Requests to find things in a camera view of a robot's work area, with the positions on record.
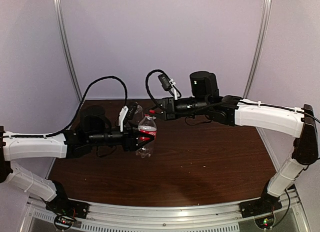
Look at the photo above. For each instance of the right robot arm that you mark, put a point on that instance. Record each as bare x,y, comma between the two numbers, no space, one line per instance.
299,123

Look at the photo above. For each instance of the frame post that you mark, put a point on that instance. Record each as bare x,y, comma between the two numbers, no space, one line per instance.
66,48
264,23

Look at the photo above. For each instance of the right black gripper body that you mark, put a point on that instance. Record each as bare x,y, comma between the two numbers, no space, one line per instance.
170,101

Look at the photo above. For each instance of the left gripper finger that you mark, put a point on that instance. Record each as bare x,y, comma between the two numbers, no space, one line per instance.
145,144
145,133

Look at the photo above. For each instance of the aluminium front frame rail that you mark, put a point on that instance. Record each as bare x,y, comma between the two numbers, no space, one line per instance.
216,217

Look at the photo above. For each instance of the large clear plastic bottle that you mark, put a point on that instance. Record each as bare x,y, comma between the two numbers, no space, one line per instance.
138,115

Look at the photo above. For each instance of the left rear frame post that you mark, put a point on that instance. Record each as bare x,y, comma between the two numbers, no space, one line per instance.
66,48

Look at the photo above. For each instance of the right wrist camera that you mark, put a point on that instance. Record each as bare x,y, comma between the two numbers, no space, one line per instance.
169,85

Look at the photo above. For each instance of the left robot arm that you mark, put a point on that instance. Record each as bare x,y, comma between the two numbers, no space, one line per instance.
93,130

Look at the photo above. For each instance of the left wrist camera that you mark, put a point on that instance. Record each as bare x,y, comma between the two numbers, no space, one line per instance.
126,114

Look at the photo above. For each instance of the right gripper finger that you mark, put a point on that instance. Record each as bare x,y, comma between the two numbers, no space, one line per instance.
155,107
156,115

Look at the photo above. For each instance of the small cola bottle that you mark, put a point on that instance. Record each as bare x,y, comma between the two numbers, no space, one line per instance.
147,122

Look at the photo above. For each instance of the right rear frame post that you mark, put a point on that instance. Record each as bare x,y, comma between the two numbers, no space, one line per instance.
264,23

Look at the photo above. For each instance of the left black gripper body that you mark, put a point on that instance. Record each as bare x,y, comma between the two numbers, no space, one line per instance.
128,144

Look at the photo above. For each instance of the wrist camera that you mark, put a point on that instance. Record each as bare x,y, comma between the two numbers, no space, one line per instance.
126,114
169,85

